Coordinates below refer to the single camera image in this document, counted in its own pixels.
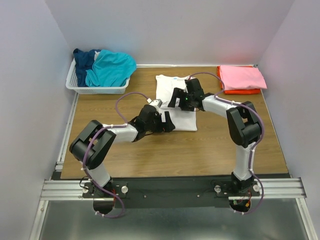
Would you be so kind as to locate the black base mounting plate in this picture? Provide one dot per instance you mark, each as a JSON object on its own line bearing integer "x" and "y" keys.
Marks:
{"x": 220, "y": 191}

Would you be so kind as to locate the white t shirt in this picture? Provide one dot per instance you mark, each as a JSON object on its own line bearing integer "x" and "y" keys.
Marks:
{"x": 182, "y": 120}

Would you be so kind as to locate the teal t shirt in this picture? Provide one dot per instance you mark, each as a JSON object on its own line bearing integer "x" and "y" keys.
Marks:
{"x": 110, "y": 69}

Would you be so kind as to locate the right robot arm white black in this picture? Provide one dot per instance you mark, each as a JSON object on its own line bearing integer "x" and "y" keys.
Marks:
{"x": 245, "y": 126}

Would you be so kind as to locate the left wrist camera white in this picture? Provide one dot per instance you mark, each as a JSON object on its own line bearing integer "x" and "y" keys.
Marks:
{"x": 157, "y": 103}

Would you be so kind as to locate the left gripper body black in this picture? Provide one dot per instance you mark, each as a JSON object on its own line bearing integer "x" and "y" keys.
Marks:
{"x": 156, "y": 125}

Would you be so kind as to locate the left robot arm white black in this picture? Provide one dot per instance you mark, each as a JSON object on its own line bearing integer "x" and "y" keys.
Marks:
{"x": 92, "y": 145}

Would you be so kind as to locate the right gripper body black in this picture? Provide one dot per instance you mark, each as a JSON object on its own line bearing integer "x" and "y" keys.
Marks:
{"x": 188, "y": 105}

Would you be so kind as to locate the white plastic laundry basket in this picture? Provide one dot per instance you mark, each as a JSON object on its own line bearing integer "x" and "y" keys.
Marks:
{"x": 72, "y": 84}

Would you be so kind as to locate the pink folded t shirt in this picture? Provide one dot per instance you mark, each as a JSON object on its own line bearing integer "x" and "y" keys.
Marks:
{"x": 241, "y": 78}

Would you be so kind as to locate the navy blue t shirt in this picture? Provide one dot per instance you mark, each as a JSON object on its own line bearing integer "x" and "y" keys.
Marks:
{"x": 84, "y": 61}

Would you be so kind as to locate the orange folded t shirt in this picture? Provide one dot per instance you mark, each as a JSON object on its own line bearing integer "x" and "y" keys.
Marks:
{"x": 237, "y": 91}

